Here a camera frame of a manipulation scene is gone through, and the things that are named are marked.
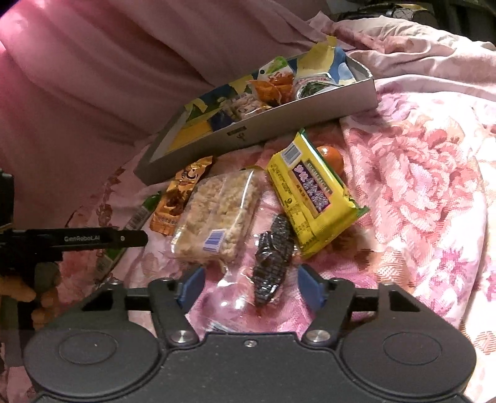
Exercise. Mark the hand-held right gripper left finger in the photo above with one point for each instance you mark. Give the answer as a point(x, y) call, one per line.
point(192, 287)

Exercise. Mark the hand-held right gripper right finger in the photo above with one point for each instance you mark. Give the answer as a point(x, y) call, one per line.
point(310, 288)

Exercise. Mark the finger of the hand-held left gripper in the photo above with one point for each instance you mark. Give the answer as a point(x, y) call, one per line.
point(97, 239)

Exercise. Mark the black corn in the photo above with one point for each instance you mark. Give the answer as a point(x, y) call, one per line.
point(271, 255)

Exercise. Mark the green sausage stick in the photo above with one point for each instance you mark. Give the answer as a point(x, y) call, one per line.
point(141, 213)

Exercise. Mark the clear rice cracker packet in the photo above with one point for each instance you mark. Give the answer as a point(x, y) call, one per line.
point(217, 209)

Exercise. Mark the gold snack packet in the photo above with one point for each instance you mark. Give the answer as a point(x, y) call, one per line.
point(174, 197)

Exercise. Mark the yellow snack packet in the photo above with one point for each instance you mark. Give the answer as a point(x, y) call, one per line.
point(310, 193)

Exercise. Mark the small orange ball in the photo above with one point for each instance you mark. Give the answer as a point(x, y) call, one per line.
point(333, 157)

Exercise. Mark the grey box with colourful lining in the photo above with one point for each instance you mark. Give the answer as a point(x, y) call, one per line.
point(271, 124)

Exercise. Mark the clear peanut snack packet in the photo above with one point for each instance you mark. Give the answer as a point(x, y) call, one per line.
point(244, 104)

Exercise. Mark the white and green seaweed packet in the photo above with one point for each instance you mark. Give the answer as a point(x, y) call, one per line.
point(314, 87)

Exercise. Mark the orange snack bag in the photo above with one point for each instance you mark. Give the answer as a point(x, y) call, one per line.
point(277, 83)

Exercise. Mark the person's left hand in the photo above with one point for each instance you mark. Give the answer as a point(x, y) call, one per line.
point(21, 292)

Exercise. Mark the pink floral blanket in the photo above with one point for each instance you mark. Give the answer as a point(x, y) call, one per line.
point(426, 174)

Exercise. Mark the dark striped cloth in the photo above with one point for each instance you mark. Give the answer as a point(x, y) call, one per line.
point(383, 9)

